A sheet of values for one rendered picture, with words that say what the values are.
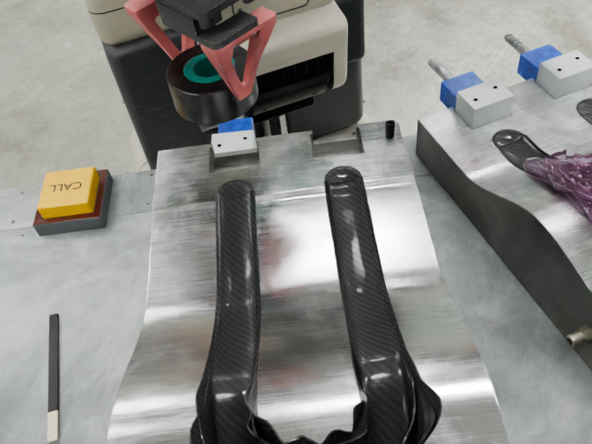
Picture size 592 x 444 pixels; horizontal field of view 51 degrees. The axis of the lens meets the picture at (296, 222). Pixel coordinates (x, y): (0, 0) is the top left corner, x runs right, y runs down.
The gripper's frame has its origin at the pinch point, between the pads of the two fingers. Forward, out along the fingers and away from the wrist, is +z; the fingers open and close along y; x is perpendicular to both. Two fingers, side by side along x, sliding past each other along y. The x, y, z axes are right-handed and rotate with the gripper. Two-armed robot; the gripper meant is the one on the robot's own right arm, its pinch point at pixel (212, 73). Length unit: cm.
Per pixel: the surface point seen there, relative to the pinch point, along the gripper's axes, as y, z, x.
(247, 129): -6.9, 15.4, 7.7
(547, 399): 36.4, 19.8, 1.7
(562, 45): -31, 97, 165
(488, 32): -56, 97, 158
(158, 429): 19.5, 6.5, -23.9
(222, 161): -2.7, 12.8, 0.3
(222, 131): -9.1, 15.4, 5.5
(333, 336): 22.7, 8.9, -10.0
